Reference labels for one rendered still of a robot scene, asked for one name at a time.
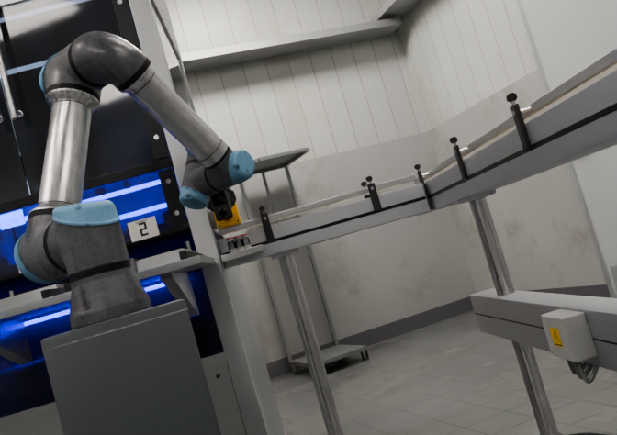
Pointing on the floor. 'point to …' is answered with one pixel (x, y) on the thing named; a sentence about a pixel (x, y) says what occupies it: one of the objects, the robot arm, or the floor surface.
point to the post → (200, 225)
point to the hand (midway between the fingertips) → (225, 213)
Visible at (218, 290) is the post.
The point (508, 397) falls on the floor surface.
